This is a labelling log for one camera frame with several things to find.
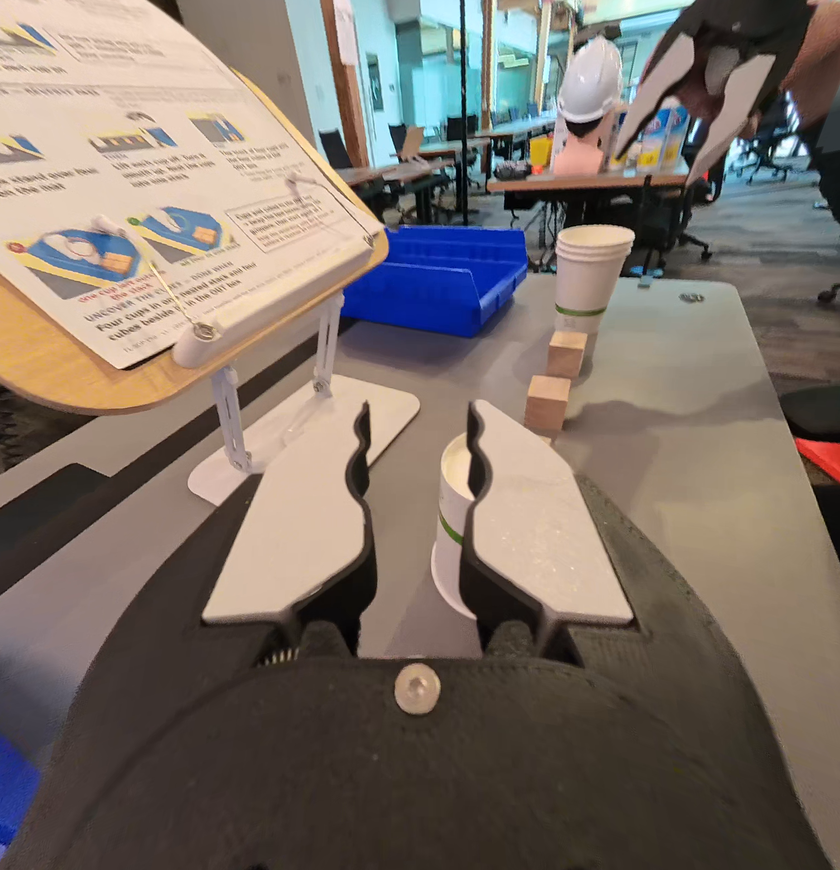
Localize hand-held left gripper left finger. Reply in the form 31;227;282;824
201;401;380;647

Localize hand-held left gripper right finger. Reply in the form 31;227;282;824
459;399;636;659

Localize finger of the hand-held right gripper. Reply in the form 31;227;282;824
612;33;697;162
684;54;779;189

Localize grey desk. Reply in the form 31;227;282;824
0;275;840;870

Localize person's right hand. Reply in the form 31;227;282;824
780;0;840;130

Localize black office chair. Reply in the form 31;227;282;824
816;129;840;305
318;128;358;171
729;95;811;186

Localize blue white carton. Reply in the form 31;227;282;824
613;107;690;172

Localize white hard hat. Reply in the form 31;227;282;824
557;37;625;125

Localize pink mannequin head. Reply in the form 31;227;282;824
552;117;608;178

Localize wooden office table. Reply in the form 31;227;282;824
487;163;706;273
335;132;494;227

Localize wooden cube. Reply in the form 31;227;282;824
525;374;572;433
547;330;589;380

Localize blue plastic bin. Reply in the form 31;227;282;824
0;719;42;851
341;226;530;339

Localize wooden document stand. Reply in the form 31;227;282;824
0;0;421;507

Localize red flat object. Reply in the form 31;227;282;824
796;437;840;485

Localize black round seat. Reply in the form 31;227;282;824
779;382;840;444

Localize wooden pillar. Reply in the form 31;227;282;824
320;0;372;169

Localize printed instruction sheet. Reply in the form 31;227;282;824
0;0;385;371

